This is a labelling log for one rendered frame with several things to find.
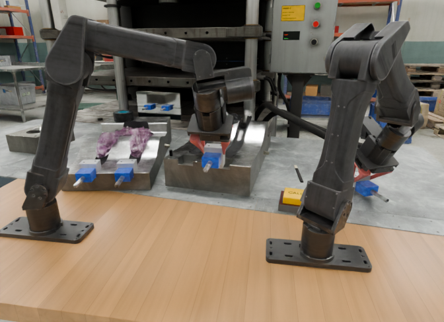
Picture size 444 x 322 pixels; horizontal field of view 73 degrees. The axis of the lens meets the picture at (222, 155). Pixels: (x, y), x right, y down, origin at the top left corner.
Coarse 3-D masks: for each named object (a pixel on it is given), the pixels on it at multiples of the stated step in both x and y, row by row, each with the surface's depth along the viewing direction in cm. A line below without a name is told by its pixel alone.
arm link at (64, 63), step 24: (72, 24) 53; (96, 24) 54; (72, 48) 54; (96, 48) 56; (120, 48) 57; (144, 48) 57; (168, 48) 58; (192, 48) 58; (48, 72) 55; (72, 72) 55; (192, 72) 59
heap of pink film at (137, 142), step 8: (128, 128) 117; (136, 128) 119; (144, 128) 107; (104, 136) 103; (112, 136) 103; (136, 136) 103; (144, 136) 104; (96, 144) 102; (104, 144) 100; (112, 144) 101; (136, 144) 101; (144, 144) 102; (96, 152) 100; (104, 152) 99; (136, 152) 100
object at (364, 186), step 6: (360, 180) 85; (366, 180) 86; (354, 186) 85; (360, 186) 84; (366, 186) 82; (372, 186) 82; (378, 186) 82; (354, 192) 86; (360, 192) 84; (366, 192) 82; (372, 192) 82; (378, 192) 80; (384, 198) 78
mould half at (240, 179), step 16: (256, 128) 108; (192, 144) 103; (256, 144) 102; (176, 160) 88; (240, 160) 87; (256, 160) 93; (176, 176) 90; (192, 176) 88; (208, 176) 87; (224, 176) 85; (240, 176) 84; (256, 176) 96; (224, 192) 87; (240, 192) 86
